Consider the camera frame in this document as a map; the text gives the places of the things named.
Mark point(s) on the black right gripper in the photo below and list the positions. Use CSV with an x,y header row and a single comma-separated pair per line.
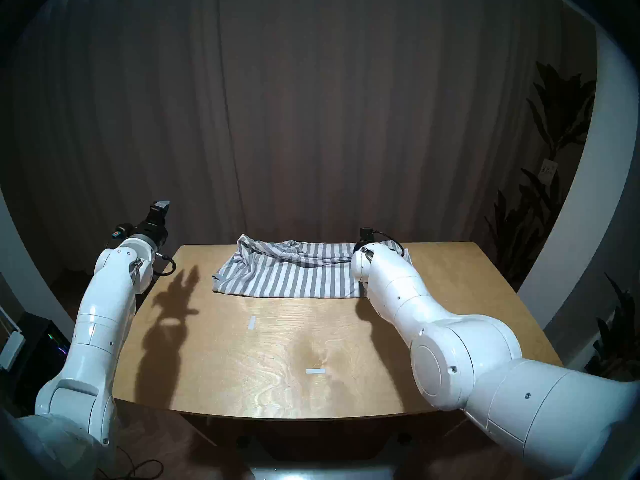
x,y
366,236

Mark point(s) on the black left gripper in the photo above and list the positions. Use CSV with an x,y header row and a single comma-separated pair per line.
x,y
152,226

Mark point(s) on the grey white striped t-shirt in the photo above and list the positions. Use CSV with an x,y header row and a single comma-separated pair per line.
x,y
290,279

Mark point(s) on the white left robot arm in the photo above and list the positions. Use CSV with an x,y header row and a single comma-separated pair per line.
x,y
100,324

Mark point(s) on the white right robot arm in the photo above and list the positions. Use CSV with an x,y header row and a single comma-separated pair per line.
x,y
475,354

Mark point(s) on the brown pleated curtain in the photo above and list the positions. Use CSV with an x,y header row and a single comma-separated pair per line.
x,y
325,109

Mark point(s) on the white curved arch pillar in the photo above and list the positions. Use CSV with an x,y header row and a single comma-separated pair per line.
x,y
595,184
30,284

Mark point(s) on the black computer tower with lights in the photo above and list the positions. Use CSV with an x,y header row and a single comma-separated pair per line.
x,y
45,354

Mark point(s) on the white paper plant tag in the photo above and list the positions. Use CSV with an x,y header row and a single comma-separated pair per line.
x,y
548,169

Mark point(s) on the small white box device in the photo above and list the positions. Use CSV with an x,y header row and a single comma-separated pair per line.
x,y
11,350

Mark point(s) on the tall dark leafy plant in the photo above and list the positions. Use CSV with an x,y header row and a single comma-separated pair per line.
x,y
560,109

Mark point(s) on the dark plant in white pot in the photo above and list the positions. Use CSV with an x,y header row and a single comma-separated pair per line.
x,y
620,334

